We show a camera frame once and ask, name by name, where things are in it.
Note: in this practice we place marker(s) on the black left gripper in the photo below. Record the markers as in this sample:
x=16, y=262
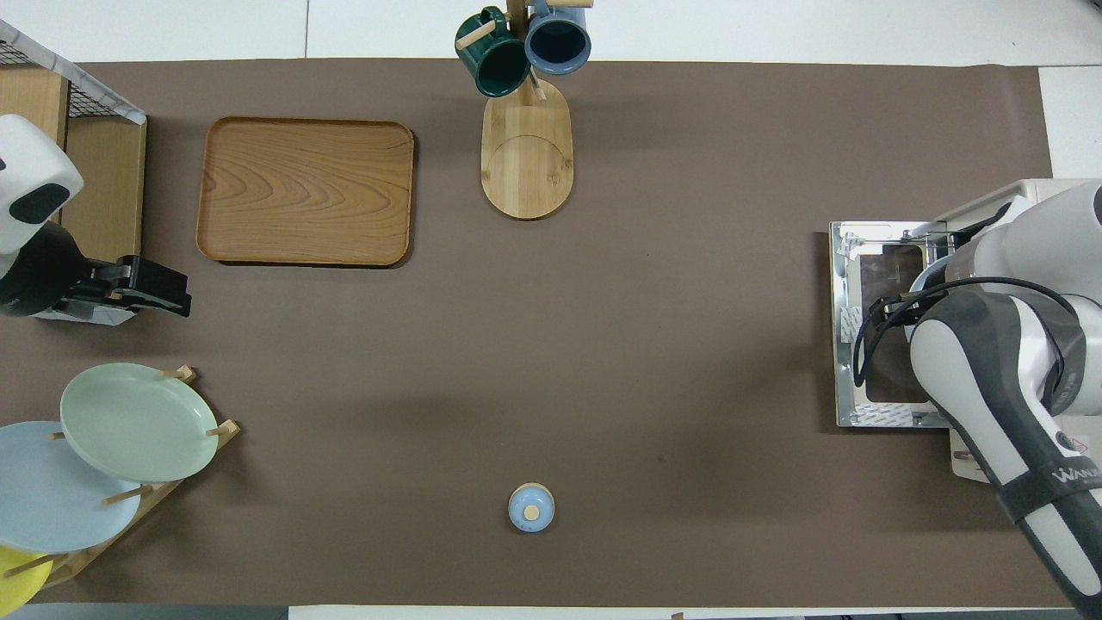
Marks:
x=47, y=275

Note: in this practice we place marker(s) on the oven door with glass window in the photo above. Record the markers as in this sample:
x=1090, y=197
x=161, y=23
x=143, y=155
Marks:
x=848, y=327

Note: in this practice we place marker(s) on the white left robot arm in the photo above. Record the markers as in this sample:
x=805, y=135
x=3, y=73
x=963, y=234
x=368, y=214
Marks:
x=30, y=181

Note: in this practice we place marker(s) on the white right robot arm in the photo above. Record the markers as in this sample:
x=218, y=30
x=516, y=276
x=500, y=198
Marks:
x=1016, y=370

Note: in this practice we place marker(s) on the white toaster oven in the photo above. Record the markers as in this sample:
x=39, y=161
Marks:
x=973, y=211

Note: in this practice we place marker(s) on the wooden two-tier shelf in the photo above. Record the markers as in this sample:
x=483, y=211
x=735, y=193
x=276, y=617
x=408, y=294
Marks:
x=108, y=189

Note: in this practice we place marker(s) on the pale green plate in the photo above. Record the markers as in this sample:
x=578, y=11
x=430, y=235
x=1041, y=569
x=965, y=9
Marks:
x=138, y=422

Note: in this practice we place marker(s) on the wooden serving tray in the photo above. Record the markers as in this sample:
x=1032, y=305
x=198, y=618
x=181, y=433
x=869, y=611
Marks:
x=306, y=189

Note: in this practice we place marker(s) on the wooden plate rack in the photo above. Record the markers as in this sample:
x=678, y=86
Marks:
x=155, y=495

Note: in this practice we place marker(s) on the white marbled cloth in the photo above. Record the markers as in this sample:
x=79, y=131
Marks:
x=95, y=90

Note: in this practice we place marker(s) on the large light blue plate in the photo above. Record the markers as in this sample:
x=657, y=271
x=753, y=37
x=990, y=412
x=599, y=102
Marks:
x=52, y=499

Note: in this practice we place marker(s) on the yellow plate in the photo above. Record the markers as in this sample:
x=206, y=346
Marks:
x=17, y=581

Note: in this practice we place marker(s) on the wooden mug tree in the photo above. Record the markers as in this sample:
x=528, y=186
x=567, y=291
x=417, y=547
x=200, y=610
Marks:
x=527, y=164

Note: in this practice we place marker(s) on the dark green mug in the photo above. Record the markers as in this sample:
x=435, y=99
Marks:
x=495, y=60

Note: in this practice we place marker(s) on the small blue bell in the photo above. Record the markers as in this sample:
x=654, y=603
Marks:
x=531, y=508

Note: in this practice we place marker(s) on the blue mug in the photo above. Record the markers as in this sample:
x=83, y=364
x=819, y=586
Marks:
x=558, y=43

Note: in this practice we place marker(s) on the brown table mat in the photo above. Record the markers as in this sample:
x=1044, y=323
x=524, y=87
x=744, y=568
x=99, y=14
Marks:
x=654, y=344

